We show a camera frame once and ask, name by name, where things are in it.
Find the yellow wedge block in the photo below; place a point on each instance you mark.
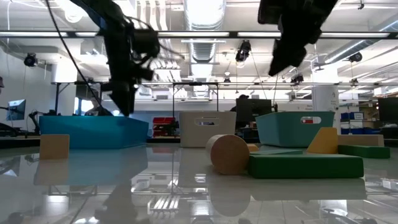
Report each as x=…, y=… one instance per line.
x=325, y=143

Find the green rectangular wooden block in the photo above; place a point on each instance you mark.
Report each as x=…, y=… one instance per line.
x=306, y=166
x=280, y=152
x=363, y=152

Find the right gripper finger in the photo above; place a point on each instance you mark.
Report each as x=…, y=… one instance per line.
x=287, y=57

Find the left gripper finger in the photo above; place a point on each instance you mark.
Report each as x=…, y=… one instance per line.
x=130, y=99
x=118, y=99

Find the blue plastic bin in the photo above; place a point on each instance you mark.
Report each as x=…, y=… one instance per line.
x=93, y=130

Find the black ceiling spotlight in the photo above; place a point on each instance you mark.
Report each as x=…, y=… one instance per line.
x=244, y=49
x=297, y=78
x=356, y=57
x=30, y=60

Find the black computer monitor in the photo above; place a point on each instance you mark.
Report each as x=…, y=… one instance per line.
x=388, y=110
x=258, y=107

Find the natural wood cube block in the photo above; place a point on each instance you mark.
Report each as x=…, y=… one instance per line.
x=54, y=147

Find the white plastic bin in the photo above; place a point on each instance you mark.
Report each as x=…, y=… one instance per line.
x=189, y=133

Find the natural wood cylinder block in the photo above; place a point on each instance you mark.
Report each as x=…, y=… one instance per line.
x=228, y=155

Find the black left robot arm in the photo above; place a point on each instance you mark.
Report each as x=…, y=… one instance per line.
x=115, y=46

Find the teal plastic bin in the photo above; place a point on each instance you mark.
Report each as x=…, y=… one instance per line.
x=280, y=130

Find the blue storage bins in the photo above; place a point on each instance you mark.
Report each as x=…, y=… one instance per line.
x=348, y=116

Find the natural wood rectangular block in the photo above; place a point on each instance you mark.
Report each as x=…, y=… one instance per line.
x=360, y=140

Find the red storage bins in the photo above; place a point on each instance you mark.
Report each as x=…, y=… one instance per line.
x=163, y=121

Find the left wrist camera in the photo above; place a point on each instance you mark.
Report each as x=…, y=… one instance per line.
x=147, y=43

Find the small yellow cube block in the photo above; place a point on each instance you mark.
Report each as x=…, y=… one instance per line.
x=252, y=148

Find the small lit computer monitor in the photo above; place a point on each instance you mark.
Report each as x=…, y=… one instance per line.
x=17, y=109

